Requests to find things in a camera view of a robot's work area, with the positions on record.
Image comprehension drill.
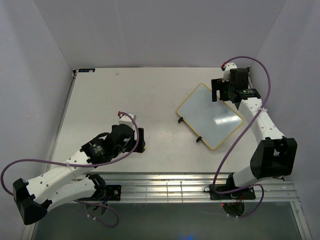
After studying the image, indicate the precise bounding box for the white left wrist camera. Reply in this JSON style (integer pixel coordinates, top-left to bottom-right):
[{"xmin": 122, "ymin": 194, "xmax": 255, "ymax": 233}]
[{"xmin": 118, "ymin": 111, "xmax": 137, "ymax": 128}]

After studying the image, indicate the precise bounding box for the blue left corner label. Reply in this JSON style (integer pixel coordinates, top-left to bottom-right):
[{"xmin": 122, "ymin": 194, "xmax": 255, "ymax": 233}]
[{"xmin": 78, "ymin": 68, "xmax": 96, "ymax": 73}]

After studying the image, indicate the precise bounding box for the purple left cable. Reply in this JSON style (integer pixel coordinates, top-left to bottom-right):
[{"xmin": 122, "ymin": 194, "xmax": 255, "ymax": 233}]
[{"xmin": 0, "ymin": 111, "xmax": 141, "ymax": 228}]

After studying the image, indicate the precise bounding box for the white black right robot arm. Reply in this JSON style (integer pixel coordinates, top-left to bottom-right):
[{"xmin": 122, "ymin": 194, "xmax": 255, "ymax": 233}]
[{"xmin": 211, "ymin": 63, "xmax": 298, "ymax": 199}]

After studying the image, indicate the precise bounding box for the purple cable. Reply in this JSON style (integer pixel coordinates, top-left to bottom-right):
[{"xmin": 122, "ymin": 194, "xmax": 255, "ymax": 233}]
[
  {"xmin": 212, "ymin": 56, "xmax": 272, "ymax": 219},
  {"xmin": 0, "ymin": 111, "xmax": 141, "ymax": 228}
]

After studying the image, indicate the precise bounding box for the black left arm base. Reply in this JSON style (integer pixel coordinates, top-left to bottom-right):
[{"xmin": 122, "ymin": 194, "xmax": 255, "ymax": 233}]
[{"xmin": 97, "ymin": 185, "xmax": 122, "ymax": 202}]

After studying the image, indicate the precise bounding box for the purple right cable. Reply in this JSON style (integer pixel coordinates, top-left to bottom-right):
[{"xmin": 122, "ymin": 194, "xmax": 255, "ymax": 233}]
[{"xmin": 212, "ymin": 56, "xmax": 272, "ymax": 219}]

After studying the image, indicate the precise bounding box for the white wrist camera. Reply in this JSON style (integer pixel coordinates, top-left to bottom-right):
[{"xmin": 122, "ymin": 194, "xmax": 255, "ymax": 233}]
[
  {"xmin": 222, "ymin": 62, "xmax": 238, "ymax": 82},
  {"xmin": 118, "ymin": 111, "xmax": 137, "ymax": 128}
]

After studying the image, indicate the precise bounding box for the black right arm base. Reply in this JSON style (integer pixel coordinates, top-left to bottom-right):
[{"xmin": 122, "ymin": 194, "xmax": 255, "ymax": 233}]
[{"xmin": 203, "ymin": 183, "xmax": 257, "ymax": 201}]

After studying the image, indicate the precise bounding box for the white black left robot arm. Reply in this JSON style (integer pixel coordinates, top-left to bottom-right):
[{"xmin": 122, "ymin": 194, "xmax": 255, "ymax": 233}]
[{"xmin": 13, "ymin": 124, "xmax": 146, "ymax": 225}]

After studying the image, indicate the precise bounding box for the yellow framed whiteboard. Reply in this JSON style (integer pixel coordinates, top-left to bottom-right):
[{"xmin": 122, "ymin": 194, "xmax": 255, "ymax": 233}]
[{"xmin": 176, "ymin": 83, "xmax": 244, "ymax": 151}]

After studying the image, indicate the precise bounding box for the aluminium frame rail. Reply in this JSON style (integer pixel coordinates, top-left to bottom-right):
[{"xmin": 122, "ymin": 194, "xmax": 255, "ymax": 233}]
[{"xmin": 100, "ymin": 172, "xmax": 300, "ymax": 204}]

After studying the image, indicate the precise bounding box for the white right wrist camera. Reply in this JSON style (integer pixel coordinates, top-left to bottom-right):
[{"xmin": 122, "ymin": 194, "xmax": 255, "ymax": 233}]
[{"xmin": 222, "ymin": 62, "xmax": 238, "ymax": 82}]

